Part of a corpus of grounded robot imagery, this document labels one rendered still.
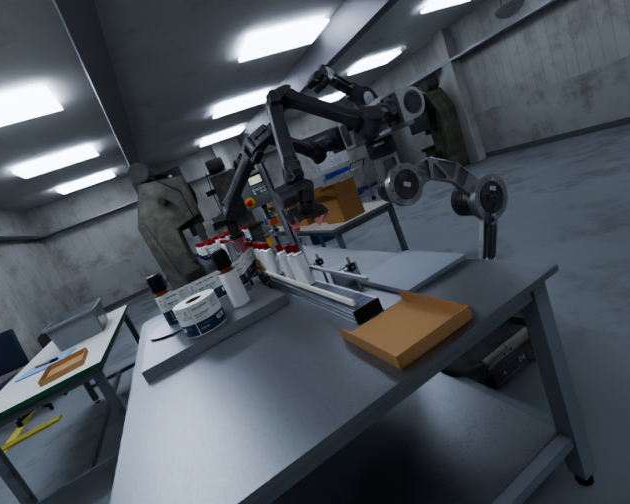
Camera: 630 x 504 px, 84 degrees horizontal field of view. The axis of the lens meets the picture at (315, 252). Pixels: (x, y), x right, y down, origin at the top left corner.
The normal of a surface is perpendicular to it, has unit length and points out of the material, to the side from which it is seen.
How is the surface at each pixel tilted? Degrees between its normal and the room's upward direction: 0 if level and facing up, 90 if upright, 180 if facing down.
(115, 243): 90
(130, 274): 90
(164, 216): 90
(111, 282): 90
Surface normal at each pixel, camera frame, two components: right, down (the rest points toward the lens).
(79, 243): 0.40, 0.04
